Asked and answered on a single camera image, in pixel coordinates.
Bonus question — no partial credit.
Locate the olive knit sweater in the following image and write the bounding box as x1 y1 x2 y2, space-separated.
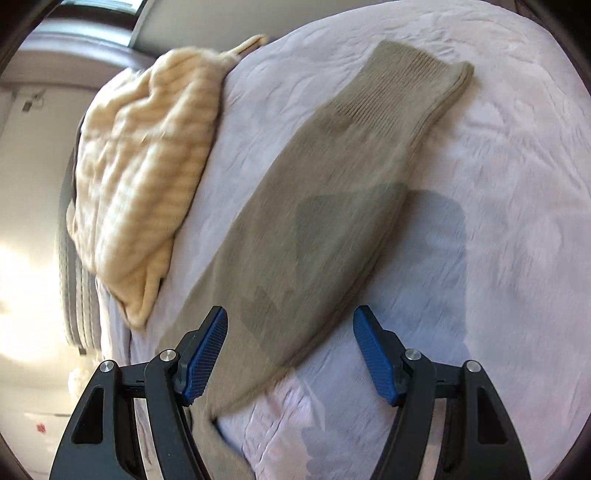
154 41 475 480

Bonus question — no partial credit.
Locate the cream striped fleece blanket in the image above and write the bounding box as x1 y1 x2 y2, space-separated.
67 34 269 329

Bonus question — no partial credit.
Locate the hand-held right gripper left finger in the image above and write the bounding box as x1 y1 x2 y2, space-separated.
48 305 229 480

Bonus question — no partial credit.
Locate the grey ribbed mattress side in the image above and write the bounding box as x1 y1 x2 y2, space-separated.
54 152 101 352

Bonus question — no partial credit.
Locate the lavender embossed bed blanket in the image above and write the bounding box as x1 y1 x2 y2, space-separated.
95 0 591 480

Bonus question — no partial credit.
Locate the dark framed window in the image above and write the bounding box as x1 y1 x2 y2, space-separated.
121 0 151 20

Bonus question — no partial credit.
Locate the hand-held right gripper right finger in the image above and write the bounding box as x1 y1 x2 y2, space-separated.
353 305 533 480

